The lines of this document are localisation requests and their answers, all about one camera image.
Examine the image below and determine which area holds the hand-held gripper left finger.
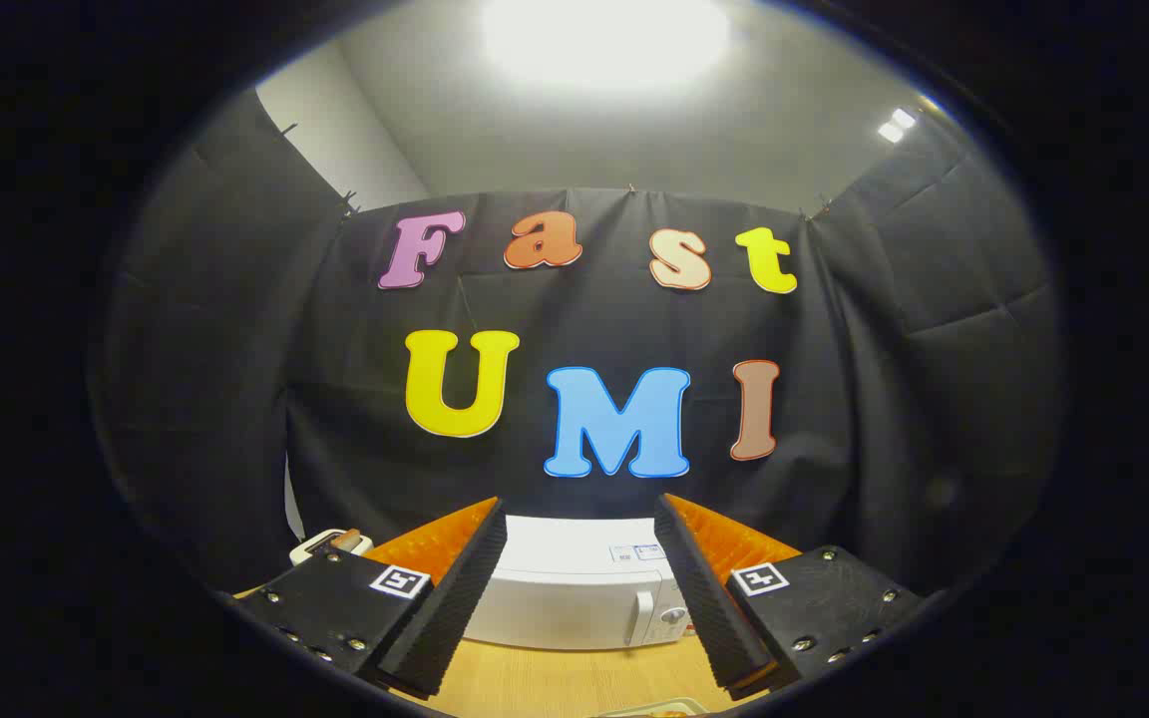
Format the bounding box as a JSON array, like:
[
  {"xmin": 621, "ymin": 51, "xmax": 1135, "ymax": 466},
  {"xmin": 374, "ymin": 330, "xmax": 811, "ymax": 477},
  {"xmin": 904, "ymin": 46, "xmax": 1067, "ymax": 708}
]
[{"xmin": 235, "ymin": 497, "xmax": 509, "ymax": 699}]

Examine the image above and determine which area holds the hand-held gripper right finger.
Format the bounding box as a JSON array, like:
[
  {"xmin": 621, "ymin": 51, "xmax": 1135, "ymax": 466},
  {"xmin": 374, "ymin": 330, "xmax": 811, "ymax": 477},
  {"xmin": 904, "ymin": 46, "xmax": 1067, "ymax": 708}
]
[{"xmin": 654, "ymin": 493, "xmax": 925, "ymax": 699}]

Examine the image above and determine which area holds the white microwave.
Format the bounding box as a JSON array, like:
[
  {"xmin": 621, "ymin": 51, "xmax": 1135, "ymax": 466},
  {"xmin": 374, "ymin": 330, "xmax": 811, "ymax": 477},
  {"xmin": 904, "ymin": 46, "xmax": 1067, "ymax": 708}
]
[{"xmin": 463, "ymin": 516, "xmax": 695, "ymax": 651}]

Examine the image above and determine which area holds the white toaster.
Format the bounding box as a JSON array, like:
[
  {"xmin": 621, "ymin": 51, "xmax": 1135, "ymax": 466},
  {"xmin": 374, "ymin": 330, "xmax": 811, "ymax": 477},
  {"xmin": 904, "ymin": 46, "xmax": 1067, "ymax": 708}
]
[{"xmin": 290, "ymin": 529, "xmax": 374, "ymax": 567}]

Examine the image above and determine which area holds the black backdrop cloth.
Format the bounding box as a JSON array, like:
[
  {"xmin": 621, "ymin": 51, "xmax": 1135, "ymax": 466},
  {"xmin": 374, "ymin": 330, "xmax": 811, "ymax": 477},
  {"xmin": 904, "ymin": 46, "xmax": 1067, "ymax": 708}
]
[{"xmin": 86, "ymin": 85, "xmax": 1064, "ymax": 599}]

